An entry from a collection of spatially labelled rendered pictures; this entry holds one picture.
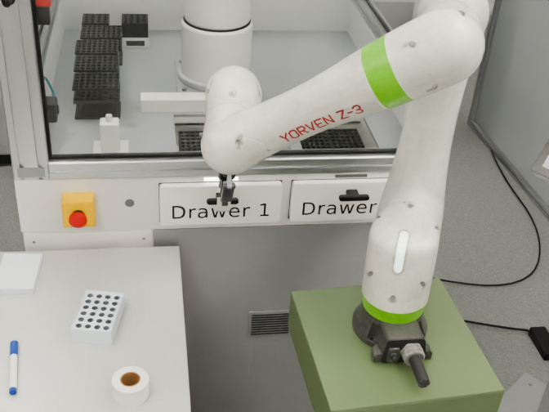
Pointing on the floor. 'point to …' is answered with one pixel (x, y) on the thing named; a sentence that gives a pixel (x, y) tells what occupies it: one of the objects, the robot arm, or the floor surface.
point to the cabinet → (241, 300)
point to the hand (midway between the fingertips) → (224, 200)
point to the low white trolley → (29, 337)
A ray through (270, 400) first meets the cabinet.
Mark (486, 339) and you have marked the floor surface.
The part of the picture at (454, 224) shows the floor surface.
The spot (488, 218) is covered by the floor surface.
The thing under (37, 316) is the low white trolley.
